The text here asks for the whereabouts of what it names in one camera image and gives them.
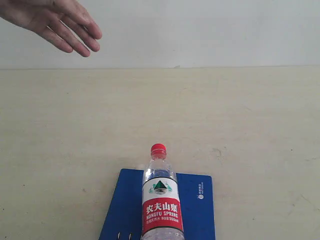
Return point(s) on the person's open bare hand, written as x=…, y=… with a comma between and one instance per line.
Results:
x=66, y=24

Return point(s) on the blue ring-binder notebook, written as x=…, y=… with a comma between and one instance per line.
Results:
x=124, y=217

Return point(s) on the clear water bottle red label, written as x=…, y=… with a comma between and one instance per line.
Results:
x=161, y=205

